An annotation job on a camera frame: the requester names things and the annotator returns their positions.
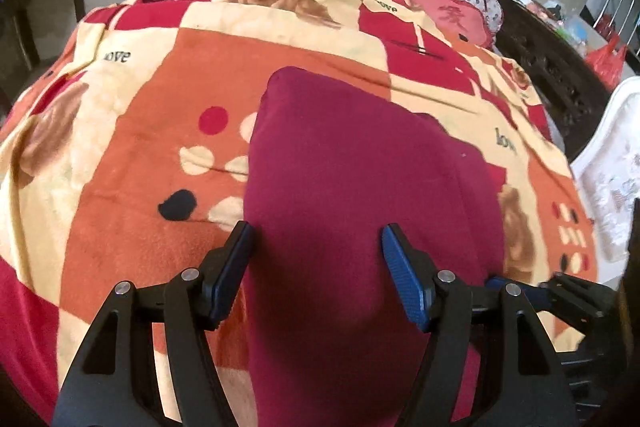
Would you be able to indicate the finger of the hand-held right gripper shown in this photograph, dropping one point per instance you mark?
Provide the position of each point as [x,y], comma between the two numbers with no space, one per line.
[525,294]

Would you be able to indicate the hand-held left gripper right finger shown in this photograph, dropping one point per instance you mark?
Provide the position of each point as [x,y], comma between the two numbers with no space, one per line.
[404,277]

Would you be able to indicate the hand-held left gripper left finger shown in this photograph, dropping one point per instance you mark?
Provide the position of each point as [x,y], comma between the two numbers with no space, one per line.
[231,269]

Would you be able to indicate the maroon knit sweater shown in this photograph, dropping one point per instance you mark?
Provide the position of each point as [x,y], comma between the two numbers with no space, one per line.
[350,217]

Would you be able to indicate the white lace covered chair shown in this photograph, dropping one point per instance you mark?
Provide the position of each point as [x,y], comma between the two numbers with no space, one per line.
[610,187]

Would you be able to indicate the red orange printed blanket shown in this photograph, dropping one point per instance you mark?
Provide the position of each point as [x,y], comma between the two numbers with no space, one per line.
[150,117]

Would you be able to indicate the dark carved wooden headboard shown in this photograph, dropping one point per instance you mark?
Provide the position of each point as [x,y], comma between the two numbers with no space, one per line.
[545,62]

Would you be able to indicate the red plastic bag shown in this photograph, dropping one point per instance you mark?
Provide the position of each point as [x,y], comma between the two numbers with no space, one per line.
[607,59]

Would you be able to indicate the clear plastic bottle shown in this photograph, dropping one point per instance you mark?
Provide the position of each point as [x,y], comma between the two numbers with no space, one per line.
[575,29]

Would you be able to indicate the red embroidered cushion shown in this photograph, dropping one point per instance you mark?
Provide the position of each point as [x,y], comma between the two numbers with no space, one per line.
[450,9]

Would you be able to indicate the metal rack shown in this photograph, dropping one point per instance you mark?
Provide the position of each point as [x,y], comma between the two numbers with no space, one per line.
[617,4]

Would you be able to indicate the dark wooden desk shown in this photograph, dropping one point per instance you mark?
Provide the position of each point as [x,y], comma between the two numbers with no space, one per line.
[42,7]

